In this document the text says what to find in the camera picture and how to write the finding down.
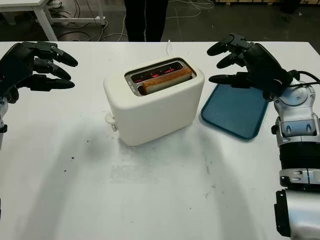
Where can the white desk frame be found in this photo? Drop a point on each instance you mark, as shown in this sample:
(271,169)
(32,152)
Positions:
(45,22)

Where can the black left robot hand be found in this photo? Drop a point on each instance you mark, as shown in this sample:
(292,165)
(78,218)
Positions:
(22,57)

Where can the cream two-slot toaster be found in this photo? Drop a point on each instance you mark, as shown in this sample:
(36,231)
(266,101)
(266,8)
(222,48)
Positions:
(150,117)

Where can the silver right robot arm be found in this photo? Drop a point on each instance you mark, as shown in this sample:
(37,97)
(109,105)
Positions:
(297,125)

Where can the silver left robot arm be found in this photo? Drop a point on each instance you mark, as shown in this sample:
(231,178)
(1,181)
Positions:
(2,120)

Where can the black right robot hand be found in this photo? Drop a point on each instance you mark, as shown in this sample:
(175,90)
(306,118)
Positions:
(262,58)

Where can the person in black trousers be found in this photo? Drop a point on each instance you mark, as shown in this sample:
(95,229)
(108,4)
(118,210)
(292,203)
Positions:
(135,22)

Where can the slice of toast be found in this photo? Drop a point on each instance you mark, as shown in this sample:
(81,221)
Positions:
(165,81)

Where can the blue plastic tray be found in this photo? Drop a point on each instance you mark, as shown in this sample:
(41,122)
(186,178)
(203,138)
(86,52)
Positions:
(232,112)

